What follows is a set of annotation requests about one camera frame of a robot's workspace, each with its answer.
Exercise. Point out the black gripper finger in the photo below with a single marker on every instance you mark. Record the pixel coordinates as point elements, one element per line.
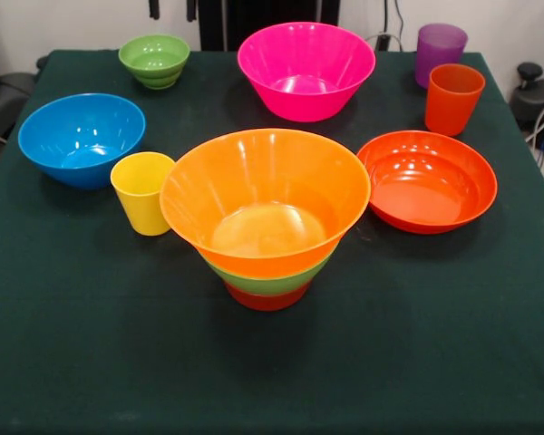
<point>154,9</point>
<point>191,10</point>

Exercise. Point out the small green ribbed bowl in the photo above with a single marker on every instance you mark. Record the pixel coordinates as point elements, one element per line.
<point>154,63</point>

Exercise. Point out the large pink bowl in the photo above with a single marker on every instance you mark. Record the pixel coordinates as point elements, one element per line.
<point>306,59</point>

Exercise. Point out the large yellow-orange bowl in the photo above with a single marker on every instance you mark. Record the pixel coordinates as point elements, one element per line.
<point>263,190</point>

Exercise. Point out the large green bowl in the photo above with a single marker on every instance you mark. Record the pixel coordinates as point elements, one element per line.
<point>263,283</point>

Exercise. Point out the wide shallow orange bowl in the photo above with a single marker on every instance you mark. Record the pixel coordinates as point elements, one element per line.
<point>417,190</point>

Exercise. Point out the small orange bowl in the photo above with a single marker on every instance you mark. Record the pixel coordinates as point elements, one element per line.
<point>265,301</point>

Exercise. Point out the small black knob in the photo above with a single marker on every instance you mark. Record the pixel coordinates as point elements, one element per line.
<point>41,62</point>

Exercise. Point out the blue bowl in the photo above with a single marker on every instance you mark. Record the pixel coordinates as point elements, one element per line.
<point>81,136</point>

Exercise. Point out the dark grey chair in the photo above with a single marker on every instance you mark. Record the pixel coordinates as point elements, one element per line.
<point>4,104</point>

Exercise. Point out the yellow cup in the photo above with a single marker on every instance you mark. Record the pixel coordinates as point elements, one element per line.
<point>136,195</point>

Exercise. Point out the black power adapter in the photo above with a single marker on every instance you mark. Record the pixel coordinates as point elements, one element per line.
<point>382,42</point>

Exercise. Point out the purple cup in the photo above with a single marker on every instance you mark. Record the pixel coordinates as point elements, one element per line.
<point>440,50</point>

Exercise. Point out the orange cup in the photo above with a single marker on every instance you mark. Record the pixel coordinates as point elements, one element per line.
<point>453,104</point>

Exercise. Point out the black clamp knob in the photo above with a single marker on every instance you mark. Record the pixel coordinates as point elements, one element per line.
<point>529,70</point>

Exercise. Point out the black rounded base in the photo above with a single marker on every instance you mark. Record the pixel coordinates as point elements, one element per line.
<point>526,104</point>

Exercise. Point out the dark green tablecloth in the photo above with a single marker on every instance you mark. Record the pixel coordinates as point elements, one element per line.
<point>254,362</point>

